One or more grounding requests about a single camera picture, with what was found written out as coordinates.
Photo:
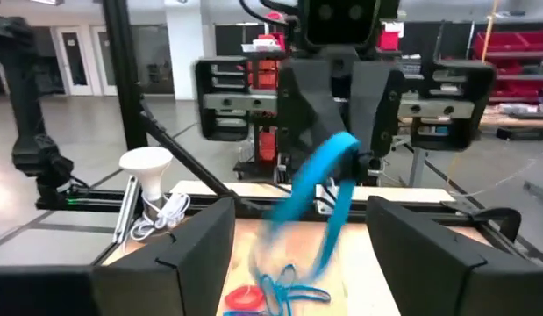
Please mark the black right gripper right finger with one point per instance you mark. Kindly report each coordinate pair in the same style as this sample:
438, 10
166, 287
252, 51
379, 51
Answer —
437, 281

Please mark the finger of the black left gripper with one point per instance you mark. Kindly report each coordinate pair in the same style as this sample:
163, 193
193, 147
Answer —
306, 105
376, 109

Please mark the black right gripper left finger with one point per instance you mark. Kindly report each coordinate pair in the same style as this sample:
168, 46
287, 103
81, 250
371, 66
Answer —
179, 281

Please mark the orange coil band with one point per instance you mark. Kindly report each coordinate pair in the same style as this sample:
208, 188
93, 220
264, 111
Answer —
230, 299

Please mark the purple coil band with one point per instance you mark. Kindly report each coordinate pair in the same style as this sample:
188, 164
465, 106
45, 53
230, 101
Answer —
238, 313

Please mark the silver light bar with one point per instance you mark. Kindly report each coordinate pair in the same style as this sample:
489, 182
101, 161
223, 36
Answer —
126, 210

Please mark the white bulb lamp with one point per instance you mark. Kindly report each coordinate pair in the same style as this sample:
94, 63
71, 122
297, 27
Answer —
146, 162

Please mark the grey table leg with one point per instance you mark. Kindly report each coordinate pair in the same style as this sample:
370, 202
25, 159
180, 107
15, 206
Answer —
538, 191

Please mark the wooden workbench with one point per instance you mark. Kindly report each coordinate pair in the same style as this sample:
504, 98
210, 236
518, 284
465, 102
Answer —
516, 118

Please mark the black equipment case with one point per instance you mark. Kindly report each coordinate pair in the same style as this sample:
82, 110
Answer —
521, 134

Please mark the red storage bin shelf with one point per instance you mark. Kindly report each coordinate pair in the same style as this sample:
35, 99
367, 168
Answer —
508, 41

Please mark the white double door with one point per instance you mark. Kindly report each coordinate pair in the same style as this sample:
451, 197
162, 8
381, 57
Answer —
76, 61

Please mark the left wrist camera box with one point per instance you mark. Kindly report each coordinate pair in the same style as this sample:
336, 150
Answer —
337, 22

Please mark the black clamp bracket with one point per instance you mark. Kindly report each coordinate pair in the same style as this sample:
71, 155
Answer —
499, 215

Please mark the black aluminium table frame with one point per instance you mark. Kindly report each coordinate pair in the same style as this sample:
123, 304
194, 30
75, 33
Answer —
122, 66

